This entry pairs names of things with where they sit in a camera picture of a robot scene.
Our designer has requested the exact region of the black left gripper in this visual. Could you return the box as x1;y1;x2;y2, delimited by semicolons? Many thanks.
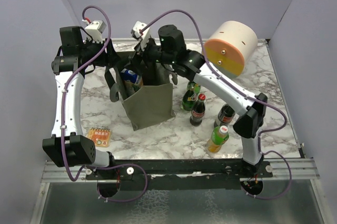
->
80;36;121;66

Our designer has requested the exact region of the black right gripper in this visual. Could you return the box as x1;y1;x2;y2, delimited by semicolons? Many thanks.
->
124;36;174;77

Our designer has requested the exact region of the blue white beverage carton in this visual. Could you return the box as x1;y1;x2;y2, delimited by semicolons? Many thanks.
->
120;69;143;97

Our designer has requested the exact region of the olive green canvas bag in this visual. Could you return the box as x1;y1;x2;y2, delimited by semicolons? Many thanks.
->
104;51;175;131

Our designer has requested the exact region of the green glass bottle front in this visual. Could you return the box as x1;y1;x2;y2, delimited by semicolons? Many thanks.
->
182;87;197;111

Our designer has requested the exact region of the green glass bottle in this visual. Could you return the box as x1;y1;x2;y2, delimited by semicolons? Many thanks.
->
186;81;201;95
182;87;197;111

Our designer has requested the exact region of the cola glass bottle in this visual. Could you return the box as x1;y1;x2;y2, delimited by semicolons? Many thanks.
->
190;93;206;126
213;104;235;128

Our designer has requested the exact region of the green tea plastic bottle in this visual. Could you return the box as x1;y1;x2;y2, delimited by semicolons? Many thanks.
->
206;125;229;153

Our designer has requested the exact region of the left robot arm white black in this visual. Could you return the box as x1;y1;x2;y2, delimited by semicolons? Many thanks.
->
42;21;120;179

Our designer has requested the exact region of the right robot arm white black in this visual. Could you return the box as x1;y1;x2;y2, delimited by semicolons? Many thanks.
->
131;21;267;177

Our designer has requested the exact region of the green glass bottle rear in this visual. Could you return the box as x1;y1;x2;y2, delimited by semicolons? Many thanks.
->
186;81;201;95

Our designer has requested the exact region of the orange small notepad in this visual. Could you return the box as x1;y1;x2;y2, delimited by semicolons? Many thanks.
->
87;128;111;148

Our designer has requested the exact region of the cream cylinder with orange face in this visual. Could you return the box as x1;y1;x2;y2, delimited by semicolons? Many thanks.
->
204;21;257;79

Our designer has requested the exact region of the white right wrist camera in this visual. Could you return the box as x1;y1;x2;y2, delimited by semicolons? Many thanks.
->
131;21;151;51

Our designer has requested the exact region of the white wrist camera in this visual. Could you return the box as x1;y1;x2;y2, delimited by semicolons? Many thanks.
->
131;21;151;51
85;20;106;43

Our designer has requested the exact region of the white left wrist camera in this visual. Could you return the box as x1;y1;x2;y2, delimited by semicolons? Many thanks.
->
85;20;106;43

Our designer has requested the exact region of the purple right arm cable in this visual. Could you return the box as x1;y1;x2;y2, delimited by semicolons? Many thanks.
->
141;9;293;200

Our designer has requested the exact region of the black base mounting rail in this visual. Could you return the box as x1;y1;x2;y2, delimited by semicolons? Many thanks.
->
86;159;273;191

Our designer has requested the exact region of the aluminium frame rail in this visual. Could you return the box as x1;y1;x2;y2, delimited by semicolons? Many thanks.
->
41;157;321;183

